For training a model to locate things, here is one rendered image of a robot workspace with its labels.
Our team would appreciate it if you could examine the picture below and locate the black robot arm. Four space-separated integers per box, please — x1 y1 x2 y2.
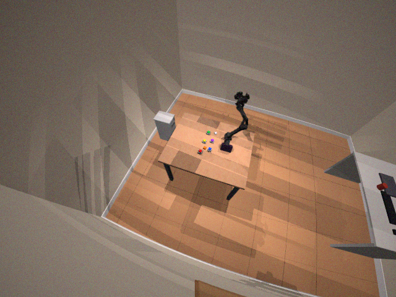
224 92 248 145

